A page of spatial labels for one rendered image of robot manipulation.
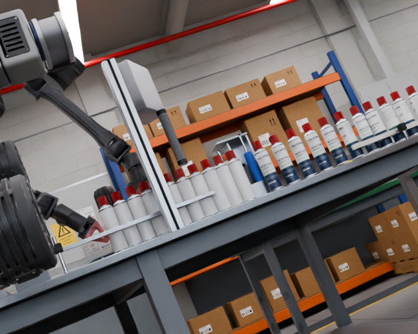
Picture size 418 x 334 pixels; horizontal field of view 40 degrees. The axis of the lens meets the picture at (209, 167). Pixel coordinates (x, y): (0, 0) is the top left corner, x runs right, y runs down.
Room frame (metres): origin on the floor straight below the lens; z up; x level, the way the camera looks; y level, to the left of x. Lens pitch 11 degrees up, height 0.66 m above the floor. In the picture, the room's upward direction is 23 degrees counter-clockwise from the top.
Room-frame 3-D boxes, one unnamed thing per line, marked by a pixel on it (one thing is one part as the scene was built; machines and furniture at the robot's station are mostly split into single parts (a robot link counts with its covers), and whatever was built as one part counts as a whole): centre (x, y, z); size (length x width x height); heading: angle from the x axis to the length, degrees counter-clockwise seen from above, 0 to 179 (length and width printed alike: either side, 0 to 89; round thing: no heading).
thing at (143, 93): (1.97, 0.14, 1.38); 0.17 x 0.10 x 0.19; 163
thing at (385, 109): (2.35, -0.76, 0.98); 0.05 x 0.05 x 0.20
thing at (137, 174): (2.08, 0.25, 1.12); 0.10 x 0.07 x 0.07; 108
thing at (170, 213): (1.89, 0.18, 1.16); 0.04 x 0.04 x 0.67; 18
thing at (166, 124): (1.97, 0.08, 1.18); 0.04 x 0.04 x 0.21
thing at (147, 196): (2.02, 0.24, 0.98); 0.05 x 0.05 x 0.20
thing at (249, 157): (2.20, -0.16, 0.98); 0.03 x 0.03 x 0.17
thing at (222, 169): (2.12, -0.04, 0.98); 0.05 x 0.05 x 0.20
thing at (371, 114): (2.33, -0.69, 0.98); 0.05 x 0.05 x 0.20
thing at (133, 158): (2.09, 0.25, 1.19); 0.07 x 0.06 x 0.07; 14
